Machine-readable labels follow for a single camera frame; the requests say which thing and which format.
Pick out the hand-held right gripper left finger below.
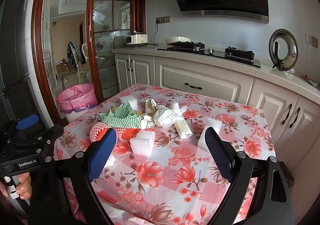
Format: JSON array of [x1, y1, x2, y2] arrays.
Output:
[[27, 128, 118, 225]]

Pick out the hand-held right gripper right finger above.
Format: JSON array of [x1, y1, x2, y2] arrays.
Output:
[[204, 127, 294, 225]]

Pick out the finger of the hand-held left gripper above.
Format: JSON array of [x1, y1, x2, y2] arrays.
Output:
[[5, 114, 40, 140], [11, 124, 64, 163]]

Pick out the orange foam mesh net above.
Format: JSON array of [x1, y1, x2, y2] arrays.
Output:
[[89, 122, 140, 144]]

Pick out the green zigzag cloth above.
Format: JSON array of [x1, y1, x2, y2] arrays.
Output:
[[99, 100, 137, 128]]

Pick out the white bin with pink bag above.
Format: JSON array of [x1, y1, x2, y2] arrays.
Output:
[[55, 83, 98, 123]]

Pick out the printed white paper cup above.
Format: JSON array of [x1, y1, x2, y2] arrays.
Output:
[[140, 114, 157, 130]]

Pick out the large white foam block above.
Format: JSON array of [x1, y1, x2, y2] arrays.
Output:
[[119, 96, 139, 110]]

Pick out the white tissue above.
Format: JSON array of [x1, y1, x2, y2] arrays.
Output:
[[164, 102, 188, 118]]

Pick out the beige paper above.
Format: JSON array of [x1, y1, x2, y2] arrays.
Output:
[[144, 98, 158, 118]]

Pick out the white plastic bag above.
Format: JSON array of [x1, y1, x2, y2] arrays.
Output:
[[153, 105, 177, 127]]

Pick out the person's left hand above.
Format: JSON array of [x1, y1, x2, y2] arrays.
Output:
[[0, 173, 32, 200]]

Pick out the pink floral tablecloth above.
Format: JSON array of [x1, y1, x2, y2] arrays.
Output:
[[54, 83, 277, 225]]

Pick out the white dining chair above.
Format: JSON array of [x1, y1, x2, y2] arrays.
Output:
[[75, 42, 92, 84]]

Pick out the white kitchen base cabinet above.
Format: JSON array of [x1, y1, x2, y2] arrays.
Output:
[[112, 43, 320, 165]]

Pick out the dark clothes on chair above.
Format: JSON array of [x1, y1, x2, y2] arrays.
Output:
[[66, 42, 87, 68]]

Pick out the black gas stove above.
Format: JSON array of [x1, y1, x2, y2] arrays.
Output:
[[157, 41, 261, 68]]

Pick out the glass sliding door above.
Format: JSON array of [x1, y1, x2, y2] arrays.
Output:
[[86, 0, 132, 104]]

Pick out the black lid stand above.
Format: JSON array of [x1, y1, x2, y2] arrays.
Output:
[[272, 41, 285, 71]]

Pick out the white rice cooker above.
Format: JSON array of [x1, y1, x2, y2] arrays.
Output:
[[126, 30, 148, 48]]

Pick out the white flat pan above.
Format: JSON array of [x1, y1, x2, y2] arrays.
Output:
[[164, 36, 193, 46]]

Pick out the steel pot lid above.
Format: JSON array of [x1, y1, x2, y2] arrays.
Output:
[[269, 28, 299, 70]]

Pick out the red wooden door frame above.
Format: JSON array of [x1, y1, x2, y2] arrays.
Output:
[[31, 0, 127, 123]]

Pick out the black power cable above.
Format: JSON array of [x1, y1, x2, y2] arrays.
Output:
[[147, 23, 159, 46]]

